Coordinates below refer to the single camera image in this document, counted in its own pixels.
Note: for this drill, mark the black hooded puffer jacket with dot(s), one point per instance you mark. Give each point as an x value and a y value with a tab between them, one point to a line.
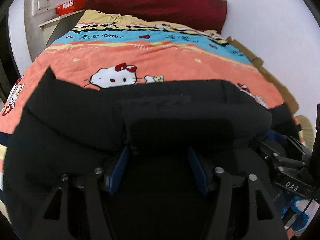
75	125

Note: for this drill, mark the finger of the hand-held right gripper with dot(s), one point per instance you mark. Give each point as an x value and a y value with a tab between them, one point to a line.
280	156
277	136

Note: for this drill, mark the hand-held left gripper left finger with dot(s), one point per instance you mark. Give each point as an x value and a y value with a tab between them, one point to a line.
119	172

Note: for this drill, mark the white bedside cabinet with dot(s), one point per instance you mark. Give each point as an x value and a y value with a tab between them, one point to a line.
53	30

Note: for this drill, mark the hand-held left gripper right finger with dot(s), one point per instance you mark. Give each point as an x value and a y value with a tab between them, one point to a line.
198	173

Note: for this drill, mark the red cardboard box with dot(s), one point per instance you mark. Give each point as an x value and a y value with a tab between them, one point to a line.
71	7

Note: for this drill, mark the woven straw fan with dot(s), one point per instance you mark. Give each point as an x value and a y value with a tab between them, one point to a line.
306	130

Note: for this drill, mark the dark red padded headboard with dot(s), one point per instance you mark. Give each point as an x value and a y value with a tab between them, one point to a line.
160	3

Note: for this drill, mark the white wall socket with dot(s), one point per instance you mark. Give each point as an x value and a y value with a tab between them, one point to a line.
43	4

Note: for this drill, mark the white and blue cloth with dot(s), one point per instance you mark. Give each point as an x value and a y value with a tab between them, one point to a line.
300	207

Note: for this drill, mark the orange cartoon printed blanket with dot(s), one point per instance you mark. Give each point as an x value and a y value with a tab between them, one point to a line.
162	55

